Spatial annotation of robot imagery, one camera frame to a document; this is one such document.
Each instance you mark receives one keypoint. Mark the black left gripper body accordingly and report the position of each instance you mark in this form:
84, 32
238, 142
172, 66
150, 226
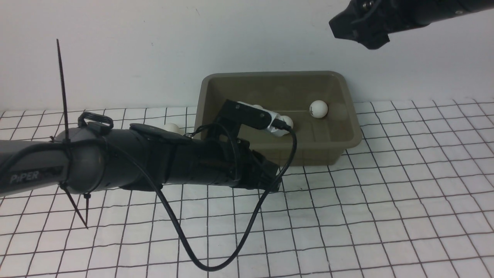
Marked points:
173, 158

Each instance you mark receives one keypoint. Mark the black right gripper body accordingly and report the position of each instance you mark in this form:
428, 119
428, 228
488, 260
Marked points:
372, 18

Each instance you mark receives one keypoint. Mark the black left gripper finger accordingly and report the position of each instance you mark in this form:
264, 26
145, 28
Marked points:
267, 173

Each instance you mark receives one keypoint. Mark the white printed ping-pong ball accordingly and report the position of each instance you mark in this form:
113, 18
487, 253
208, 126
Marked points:
318, 109

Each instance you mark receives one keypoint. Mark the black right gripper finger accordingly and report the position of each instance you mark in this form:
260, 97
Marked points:
372, 39
342, 25

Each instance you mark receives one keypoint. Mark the white checkered tablecloth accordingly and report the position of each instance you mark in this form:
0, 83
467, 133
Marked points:
413, 200

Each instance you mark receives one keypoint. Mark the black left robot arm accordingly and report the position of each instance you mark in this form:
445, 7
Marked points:
94, 157

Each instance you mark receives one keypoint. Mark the black cable tie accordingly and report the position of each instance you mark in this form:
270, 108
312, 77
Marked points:
67, 143

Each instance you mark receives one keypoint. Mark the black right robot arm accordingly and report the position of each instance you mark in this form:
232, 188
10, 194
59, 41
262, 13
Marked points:
430, 11

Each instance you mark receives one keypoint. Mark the olive green plastic bin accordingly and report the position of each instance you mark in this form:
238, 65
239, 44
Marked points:
320, 141

